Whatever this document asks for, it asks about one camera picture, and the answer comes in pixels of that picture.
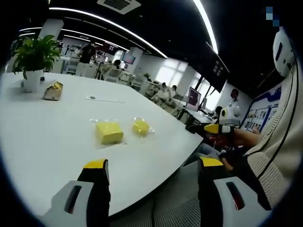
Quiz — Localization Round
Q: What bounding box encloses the round yellow silicone block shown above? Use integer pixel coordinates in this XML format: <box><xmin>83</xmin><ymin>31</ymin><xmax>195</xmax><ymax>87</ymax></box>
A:
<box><xmin>132</xmin><ymin>118</ymin><xmax>151</xmax><ymax>137</ymax></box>

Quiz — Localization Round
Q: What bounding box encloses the green potted plant white pot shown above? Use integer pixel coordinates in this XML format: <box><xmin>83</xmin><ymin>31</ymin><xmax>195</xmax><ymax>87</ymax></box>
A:
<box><xmin>12</xmin><ymin>35</ymin><xmax>61</xmax><ymax>93</ymax></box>

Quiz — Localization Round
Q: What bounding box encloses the ceiling air vent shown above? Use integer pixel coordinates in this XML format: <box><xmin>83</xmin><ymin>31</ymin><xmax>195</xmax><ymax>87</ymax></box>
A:
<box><xmin>96</xmin><ymin>0</ymin><xmax>142</xmax><ymax>15</ymax></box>

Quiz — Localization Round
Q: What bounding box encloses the person's right hand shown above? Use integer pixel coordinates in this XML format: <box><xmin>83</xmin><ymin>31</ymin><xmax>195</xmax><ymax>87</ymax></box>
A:
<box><xmin>231</xmin><ymin>127</ymin><xmax>261</xmax><ymax>147</ymax></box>

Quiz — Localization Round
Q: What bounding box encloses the rectangular yellow silicone block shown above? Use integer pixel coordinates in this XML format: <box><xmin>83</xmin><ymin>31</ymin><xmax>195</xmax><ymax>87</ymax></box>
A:
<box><xmin>95</xmin><ymin>121</ymin><xmax>125</xmax><ymax>146</ymax></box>

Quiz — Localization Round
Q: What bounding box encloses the brown paper snack bag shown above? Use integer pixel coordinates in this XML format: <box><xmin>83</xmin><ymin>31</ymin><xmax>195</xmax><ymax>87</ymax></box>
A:
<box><xmin>43</xmin><ymin>80</ymin><xmax>64</xmax><ymax>101</ymax></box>

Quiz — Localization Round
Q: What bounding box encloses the grey mesh chair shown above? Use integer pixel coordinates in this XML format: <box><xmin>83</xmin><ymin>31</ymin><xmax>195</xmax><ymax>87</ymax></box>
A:
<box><xmin>153</xmin><ymin>195</ymin><xmax>202</xmax><ymax>227</ymax></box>

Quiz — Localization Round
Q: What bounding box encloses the white chest-worn device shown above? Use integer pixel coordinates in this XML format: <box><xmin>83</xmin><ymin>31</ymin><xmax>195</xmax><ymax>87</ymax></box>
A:
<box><xmin>272</xmin><ymin>30</ymin><xmax>297</xmax><ymax>78</ymax></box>

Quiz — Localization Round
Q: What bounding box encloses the large black wall screen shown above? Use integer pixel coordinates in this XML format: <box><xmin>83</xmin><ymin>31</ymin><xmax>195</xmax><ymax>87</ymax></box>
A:
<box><xmin>198</xmin><ymin>42</ymin><xmax>230</xmax><ymax>93</ymax></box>

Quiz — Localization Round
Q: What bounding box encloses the black device cable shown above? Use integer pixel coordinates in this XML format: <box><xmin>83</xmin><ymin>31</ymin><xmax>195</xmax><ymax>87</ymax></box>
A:
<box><xmin>257</xmin><ymin>60</ymin><xmax>299</xmax><ymax>179</ymax></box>

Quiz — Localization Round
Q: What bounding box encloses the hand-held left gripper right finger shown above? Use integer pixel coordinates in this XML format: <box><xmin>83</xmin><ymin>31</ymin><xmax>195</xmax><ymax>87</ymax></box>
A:
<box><xmin>197</xmin><ymin>156</ymin><xmax>273</xmax><ymax>227</ymax></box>

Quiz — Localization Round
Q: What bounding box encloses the silver desktop computer monitor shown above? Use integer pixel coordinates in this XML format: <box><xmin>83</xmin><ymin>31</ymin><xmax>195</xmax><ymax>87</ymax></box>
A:
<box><xmin>185</xmin><ymin>87</ymin><xmax>202</xmax><ymax>112</ymax></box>

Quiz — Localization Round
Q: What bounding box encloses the person's jeans leg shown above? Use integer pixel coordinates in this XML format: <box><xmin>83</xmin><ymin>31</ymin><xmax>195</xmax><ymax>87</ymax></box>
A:
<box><xmin>187</xmin><ymin>143</ymin><xmax>222</xmax><ymax>166</ymax></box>

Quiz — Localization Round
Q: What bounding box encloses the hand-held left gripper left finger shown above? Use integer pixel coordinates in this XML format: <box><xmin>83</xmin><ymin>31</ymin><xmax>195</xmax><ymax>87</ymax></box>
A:
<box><xmin>42</xmin><ymin>158</ymin><xmax>112</xmax><ymax>227</ymax></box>

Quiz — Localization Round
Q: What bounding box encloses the wall poster with photos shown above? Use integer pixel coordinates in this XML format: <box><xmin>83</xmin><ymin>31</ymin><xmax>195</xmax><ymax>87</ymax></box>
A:
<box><xmin>239</xmin><ymin>82</ymin><xmax>285</xmax><ymax>133</ymax></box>

